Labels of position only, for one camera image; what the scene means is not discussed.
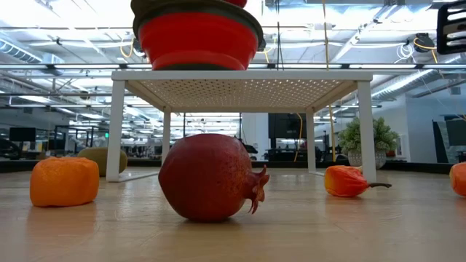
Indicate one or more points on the red orange mango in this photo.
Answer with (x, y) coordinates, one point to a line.
(236, 2)

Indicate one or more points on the red collapsible colander bowl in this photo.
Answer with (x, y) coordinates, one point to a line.
(196, 40)

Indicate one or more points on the dark red pomegranate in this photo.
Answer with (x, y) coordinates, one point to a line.
(207, 178)

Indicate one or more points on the brown kiwi fruit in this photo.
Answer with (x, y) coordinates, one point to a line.
(98, 158)

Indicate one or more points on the orange tangerine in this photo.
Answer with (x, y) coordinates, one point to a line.
(63, 182)

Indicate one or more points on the small orange stemmed fruit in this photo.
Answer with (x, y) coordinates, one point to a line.
(459, 180)
(344, 180)

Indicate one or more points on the green potted plant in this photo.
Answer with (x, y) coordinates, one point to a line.
(386, 138)

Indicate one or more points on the white perforated shelf riser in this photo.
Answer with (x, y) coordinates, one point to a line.
(236, 75)

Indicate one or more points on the black computer monitor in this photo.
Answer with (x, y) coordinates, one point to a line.
(22, 134)

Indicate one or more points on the dark wall screen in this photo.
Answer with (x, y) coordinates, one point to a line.
(455, 132)

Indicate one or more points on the black wall display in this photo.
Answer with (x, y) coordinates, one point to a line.
(287, 125)

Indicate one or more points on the black aluminium table frame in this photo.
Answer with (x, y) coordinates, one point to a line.
(284, 164)

